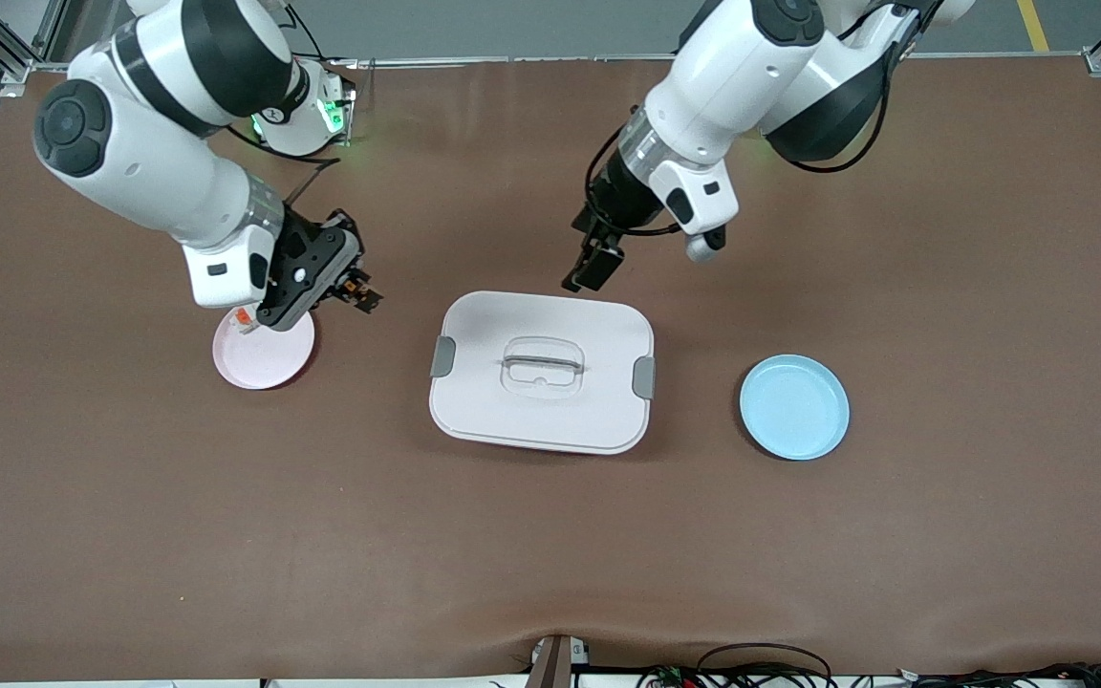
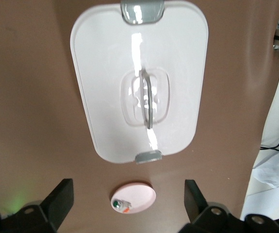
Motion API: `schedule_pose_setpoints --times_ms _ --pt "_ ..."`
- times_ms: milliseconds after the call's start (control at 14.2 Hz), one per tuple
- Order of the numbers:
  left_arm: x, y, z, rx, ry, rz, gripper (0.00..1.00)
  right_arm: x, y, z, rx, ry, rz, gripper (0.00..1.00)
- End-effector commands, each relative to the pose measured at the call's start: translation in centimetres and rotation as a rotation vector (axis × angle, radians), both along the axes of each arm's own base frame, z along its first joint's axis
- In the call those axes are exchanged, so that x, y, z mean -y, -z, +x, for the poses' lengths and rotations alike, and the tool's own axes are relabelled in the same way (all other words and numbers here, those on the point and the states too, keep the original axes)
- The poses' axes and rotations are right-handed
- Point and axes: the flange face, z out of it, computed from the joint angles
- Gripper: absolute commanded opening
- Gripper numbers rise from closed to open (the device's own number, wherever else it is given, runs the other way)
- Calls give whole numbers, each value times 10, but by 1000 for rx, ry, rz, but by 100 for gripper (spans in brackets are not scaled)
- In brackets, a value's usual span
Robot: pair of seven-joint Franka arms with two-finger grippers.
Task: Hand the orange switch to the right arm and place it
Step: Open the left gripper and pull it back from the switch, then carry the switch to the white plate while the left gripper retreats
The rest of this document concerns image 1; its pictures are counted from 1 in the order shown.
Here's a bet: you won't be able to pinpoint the pale pink round plate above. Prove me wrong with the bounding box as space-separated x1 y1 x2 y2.
212 306 316 391

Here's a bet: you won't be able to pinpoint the white lidded storage box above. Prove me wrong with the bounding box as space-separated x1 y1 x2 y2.
428 290 657 456

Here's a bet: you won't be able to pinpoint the light blue round plate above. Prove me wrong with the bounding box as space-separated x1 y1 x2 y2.
739 354 851 462

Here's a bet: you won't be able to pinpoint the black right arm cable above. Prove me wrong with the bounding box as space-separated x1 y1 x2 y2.
224 124 343 206

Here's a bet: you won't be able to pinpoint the silver table edge rail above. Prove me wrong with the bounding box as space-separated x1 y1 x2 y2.
30 53 1096 74

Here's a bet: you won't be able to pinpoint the black right base cables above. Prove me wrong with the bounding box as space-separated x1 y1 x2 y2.
283 5 360 97

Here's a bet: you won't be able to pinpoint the aluminium profile bracket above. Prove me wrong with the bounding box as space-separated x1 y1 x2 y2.
527 634 592 688

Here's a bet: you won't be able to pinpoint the tangled black cable bundle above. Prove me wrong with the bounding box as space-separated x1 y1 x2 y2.
637 642 1101 688

